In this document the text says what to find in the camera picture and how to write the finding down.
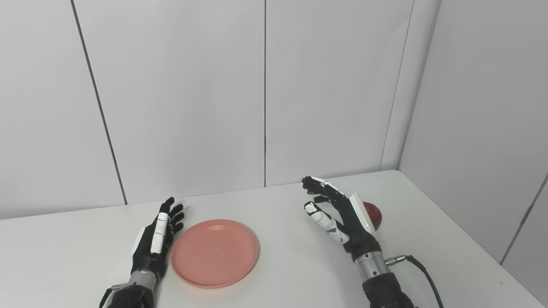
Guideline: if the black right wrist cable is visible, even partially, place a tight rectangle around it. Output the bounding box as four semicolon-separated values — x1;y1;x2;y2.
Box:
384;255;445;308

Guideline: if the red apple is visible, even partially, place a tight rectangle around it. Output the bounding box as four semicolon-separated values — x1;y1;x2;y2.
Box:
362;201;382;231

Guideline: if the pink round plastic plate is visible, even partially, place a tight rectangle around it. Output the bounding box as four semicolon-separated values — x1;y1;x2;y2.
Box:
171;219;260;289

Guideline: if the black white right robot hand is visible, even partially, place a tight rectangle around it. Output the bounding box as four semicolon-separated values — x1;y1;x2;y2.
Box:
301;176;382;262

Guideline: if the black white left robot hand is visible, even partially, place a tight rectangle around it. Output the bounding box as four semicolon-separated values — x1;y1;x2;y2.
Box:
131;197;185;278

